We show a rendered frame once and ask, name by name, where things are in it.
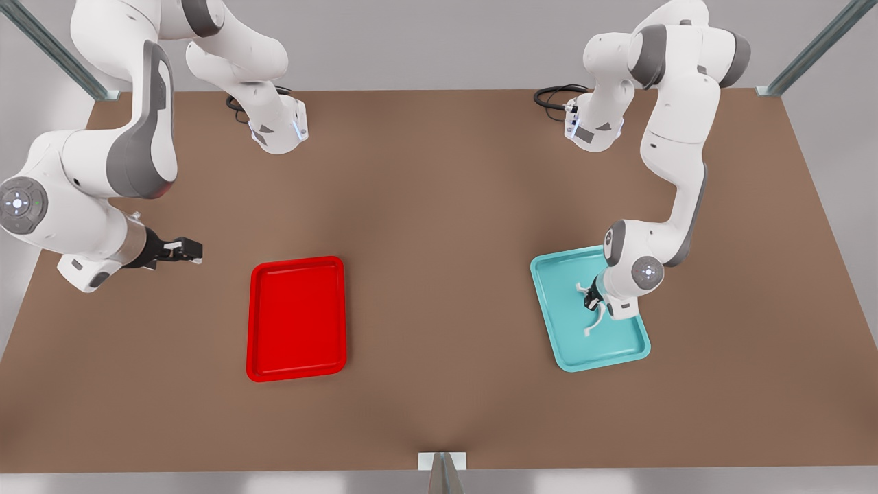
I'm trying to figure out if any black cable loop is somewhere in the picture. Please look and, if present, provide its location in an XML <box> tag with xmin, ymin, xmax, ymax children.
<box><xmin>534</xmin><ymin>84</ymin><xmax>592</xmax><ymax>124</ymax></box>
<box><xmin>226</xmin><ymin>85</ymin><xmax>294</xmax><ymax>126</ymax></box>

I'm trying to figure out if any teal tray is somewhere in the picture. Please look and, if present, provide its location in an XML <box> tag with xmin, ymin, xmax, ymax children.
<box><xmin>530</xmin><ymin>245</ymin><xmax>652</xmax><ymax>373</ymax></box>

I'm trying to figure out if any silver frame post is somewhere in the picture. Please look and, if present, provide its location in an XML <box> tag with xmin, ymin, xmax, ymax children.
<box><xmin>418</xmin><ymin>451</ymin><xmax>468</xmax><ymax>494</ymax></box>
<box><xmin>756</xmin><ymin>0</ymin><xmax>878</xmax><ymax>97</ymax></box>
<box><xmin>0</xmin><ymin>0</ymin><xmax>121</xmax><ymax>102</ymax></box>

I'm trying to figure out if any red tray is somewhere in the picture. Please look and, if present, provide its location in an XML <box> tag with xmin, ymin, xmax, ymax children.
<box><xmin>246</xmin><ymin>256</ymin><xmax>348</xmax><ymax>383</ymax></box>

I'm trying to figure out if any white drainage pipe clamp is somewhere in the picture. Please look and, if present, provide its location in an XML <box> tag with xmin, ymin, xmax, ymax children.
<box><xmin>575</xmin><ymin>281</ymin><xmax>610</xmax><ymax>338</ymax></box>

